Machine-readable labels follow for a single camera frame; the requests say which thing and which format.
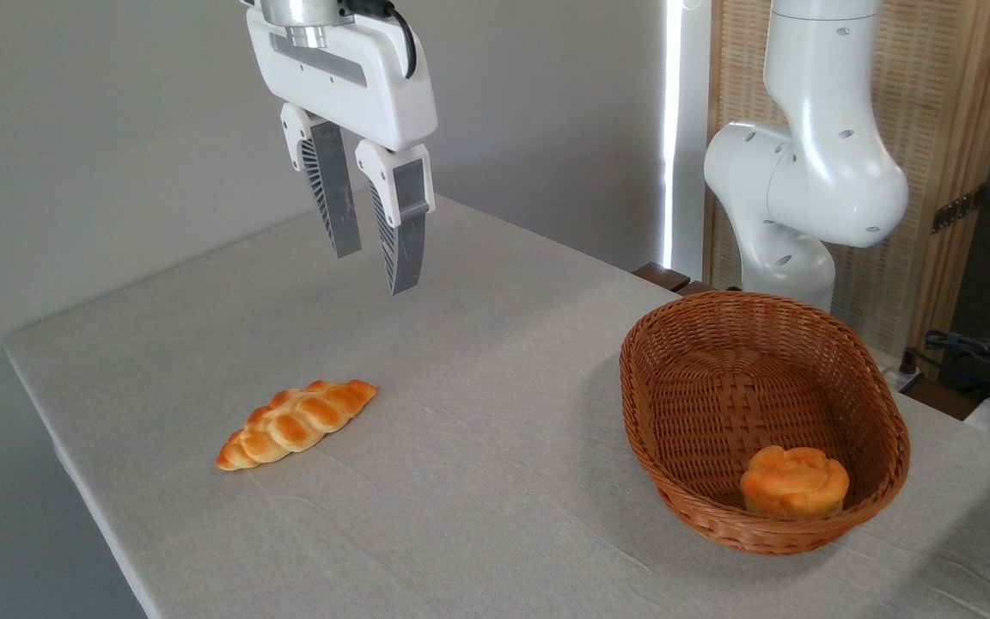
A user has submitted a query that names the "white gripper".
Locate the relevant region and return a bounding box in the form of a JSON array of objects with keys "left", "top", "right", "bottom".
[{"left": 245, "top": 7, "right": 439, "bottom": 296}]

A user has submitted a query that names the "grey tablecloth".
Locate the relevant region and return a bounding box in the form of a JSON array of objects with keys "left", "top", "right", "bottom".
[{"left": 3, "top": 181, "right": 990, "bottom": 619}]

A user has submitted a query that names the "braided golden bread loaf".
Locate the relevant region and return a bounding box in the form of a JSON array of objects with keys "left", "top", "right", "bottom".
[{"left": 217, "top": 379, "right": 378, "bottom": 472}]

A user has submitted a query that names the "round flower-shaped bread bun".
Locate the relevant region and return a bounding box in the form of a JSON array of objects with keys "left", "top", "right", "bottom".
[{"left": 739, "top": 445, "right": 850, "bottom": 519}]

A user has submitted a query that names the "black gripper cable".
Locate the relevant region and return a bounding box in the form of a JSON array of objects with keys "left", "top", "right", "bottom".
[{"left": 345, "top": 0, "right": 419, "bottom": 80}]

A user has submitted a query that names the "dark brown wooden furniture edge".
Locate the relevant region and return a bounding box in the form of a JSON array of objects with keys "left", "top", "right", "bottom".
[{"left": 632, "top": 262, "right": 712, "bottom": 296}]

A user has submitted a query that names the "brown oval wicker basket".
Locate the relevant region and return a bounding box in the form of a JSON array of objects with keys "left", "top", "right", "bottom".
[{"left": 620, "top": 291, "right": 911, "bottom": 555}]

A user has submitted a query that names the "wooden woven folding screen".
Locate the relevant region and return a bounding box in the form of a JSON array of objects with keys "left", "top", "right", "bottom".
[{"left": 706, "top": 0, "right": 990, "bottom": 358}]

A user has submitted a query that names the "dark metal screen hinge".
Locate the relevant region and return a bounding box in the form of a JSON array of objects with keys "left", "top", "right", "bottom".
[{"left": 932, "top": 185, "right": 986, "bottom": 235}]

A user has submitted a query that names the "black cable bundle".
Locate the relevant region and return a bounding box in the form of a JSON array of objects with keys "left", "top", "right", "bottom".
[{"left": 899, "top": 329, "right": 990, "bottom": 405}]

